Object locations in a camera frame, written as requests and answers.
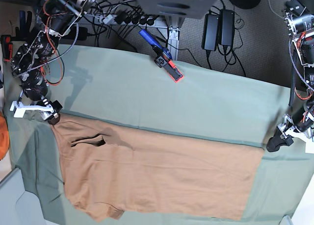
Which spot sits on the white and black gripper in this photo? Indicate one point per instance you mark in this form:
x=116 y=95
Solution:
x=48 y=111

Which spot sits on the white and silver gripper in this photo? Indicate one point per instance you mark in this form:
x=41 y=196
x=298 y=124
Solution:
x=286 y=131

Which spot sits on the tan brown T-shirt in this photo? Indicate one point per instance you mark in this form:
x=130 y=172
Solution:
x=109 y=169

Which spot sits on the robot arm with silver motor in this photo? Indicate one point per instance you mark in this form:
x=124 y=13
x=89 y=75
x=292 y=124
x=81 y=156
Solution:
x=299 y=125

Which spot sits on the orange cloth at edge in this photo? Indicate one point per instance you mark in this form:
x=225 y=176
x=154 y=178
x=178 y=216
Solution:
x=4 y=137

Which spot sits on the sage green table cloth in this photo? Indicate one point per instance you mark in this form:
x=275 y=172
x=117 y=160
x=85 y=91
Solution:
x=128 y=88

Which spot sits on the white plastic bin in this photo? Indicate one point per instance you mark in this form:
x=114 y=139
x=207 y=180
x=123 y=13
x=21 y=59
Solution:
x=18 y=206

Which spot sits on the blue bar clamp left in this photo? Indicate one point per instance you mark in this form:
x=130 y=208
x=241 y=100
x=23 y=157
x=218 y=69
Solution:
x=21 y=34

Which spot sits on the blue bar clamp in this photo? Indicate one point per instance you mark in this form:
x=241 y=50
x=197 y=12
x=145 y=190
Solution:
x=21 y=34
x=159 y=54

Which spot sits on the black power brick left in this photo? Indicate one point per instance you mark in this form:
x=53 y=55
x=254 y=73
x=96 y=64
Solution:
x=82 y=33

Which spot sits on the white power strip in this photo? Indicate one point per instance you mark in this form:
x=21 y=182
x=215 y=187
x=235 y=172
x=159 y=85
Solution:
x=107 y=20

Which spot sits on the black power adapter left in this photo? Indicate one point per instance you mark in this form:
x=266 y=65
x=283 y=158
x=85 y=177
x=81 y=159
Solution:
x=210 y=32

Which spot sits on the black power adapter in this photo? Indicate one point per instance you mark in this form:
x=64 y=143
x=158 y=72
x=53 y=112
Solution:
x=210 y=32
x=227 y=27

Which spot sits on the blue bar clamp centre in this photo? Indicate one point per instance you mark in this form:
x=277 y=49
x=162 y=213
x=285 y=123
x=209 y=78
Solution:
x=159 y=54

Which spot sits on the black power adapter right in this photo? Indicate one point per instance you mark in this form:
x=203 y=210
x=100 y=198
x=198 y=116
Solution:
x=227 y=27

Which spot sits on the robot arm with orange wires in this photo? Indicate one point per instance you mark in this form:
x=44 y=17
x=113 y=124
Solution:
x=56 y=18

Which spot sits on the aluminium frame post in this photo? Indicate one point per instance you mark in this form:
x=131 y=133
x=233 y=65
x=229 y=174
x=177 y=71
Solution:
x=174 y=25

